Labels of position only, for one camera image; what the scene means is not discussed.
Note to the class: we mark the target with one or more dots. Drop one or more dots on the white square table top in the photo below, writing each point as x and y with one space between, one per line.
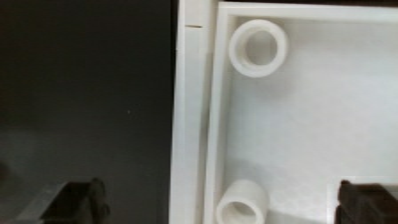
304 106

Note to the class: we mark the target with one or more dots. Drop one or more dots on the white U-shaped fence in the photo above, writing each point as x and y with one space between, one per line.
240 209

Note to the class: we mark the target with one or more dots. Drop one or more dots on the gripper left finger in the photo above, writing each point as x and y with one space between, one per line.
69 203

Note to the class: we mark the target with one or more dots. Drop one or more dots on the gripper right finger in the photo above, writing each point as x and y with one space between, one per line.
368 204

